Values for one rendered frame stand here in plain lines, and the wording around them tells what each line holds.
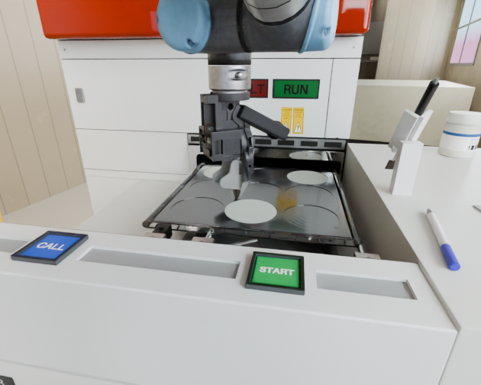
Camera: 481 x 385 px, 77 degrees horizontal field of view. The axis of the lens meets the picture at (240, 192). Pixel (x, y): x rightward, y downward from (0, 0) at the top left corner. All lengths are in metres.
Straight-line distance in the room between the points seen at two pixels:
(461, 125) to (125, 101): 0.85
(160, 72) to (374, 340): 0.80
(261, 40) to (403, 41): 6.94
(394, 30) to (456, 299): 7.07
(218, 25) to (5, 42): 2.82
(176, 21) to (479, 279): 0.44
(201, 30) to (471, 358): 0.43
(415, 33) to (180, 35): 7.00
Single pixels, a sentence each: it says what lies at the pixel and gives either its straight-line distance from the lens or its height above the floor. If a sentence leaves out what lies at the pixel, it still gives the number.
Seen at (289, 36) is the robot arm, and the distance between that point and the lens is 0.39.
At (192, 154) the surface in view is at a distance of 0.90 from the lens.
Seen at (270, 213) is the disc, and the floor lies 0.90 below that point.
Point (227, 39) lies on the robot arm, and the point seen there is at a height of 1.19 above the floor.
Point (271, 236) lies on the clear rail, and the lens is 0.50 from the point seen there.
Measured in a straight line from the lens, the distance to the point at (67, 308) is 0.38.
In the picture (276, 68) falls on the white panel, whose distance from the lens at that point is 0.83.
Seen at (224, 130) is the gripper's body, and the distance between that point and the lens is 0.55.
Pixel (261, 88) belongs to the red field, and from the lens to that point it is 0.84.
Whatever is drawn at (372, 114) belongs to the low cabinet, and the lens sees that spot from 4.94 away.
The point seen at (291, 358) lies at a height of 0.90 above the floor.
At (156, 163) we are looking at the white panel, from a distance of 0.97.
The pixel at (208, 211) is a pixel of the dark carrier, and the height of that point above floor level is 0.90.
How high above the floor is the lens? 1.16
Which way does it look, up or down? 23 degrees down
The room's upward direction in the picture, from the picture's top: straight up
